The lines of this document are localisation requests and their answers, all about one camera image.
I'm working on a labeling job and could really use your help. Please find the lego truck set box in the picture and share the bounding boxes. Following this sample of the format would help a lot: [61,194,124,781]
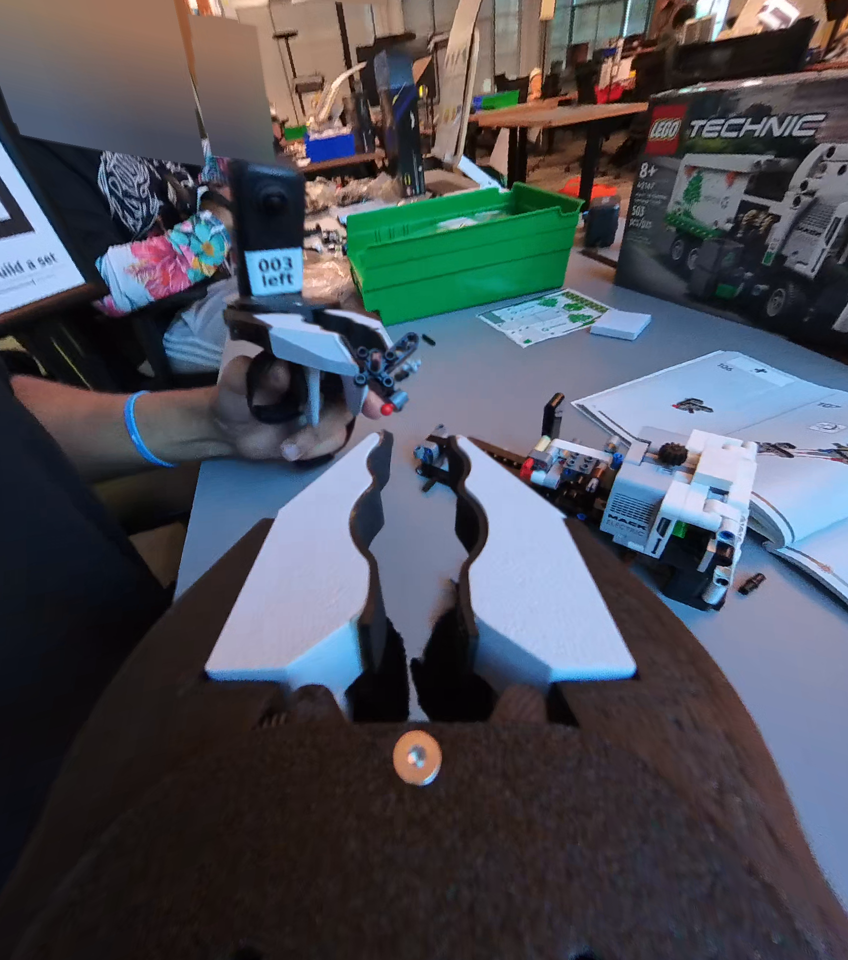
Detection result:
[613,63,848,363]

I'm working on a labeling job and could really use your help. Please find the black cylindrical speaker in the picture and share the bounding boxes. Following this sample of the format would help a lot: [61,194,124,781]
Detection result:
[583,196,623,251]

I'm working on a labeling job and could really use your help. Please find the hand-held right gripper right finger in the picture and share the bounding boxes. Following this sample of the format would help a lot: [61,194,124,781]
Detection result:
[449,433,639,715]

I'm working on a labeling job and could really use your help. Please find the person's left hand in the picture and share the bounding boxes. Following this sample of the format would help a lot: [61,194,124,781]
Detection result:
[212,354,389,464]

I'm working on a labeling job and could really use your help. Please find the white lego truck model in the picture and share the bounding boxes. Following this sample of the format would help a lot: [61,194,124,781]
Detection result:
[412,390,760,613]

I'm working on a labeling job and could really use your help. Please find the person's clothed body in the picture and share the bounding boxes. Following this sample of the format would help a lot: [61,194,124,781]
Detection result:
[0,285,172,960]

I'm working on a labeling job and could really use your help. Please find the small white paper pad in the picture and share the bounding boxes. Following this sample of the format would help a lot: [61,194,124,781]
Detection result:
[589,307,653,343]

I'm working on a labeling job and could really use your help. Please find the small blue storage bin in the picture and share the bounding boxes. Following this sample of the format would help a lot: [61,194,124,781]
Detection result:
[304,131,358,163]

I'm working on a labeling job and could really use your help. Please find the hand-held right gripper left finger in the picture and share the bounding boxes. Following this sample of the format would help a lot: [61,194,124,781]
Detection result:
[205,429,396,719]

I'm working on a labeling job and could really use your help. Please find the person's left forearm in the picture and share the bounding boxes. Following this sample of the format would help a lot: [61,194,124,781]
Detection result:
[10,373,221,481]

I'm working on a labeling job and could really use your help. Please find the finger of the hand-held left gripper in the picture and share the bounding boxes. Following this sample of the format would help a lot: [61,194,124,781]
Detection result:
[310,304,397,355]
[250,312,363,378]

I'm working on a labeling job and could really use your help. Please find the dark tall lego box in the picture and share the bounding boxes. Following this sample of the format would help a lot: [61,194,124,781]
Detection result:
[375,45,426,201]

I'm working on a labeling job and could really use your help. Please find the open lego instruction booklet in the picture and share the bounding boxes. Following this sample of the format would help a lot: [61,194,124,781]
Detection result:
[570,351,848,651]

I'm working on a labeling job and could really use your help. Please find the tall white display sheet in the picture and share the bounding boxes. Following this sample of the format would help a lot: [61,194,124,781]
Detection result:
[431,0,484,163]

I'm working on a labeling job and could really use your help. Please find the green plastic bin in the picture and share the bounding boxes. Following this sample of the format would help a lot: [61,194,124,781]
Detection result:
[345,182,587,326]

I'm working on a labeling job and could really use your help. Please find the clear plastic bag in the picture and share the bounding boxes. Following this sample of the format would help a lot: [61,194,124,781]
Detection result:
[296,247,359,303]

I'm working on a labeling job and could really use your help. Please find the green sticker sheet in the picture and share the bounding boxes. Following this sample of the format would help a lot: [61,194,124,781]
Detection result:
[476,288,613,349]

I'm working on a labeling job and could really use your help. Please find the wooden work table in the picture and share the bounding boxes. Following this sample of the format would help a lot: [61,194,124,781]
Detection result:
[469,101,650,189]

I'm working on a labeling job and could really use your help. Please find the blue wristband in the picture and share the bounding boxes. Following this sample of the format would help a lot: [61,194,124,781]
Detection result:
[122,390,178,471]

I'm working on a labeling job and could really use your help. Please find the small black lego subassembly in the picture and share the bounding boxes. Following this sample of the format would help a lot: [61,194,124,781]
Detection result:
[352,332,425,418]

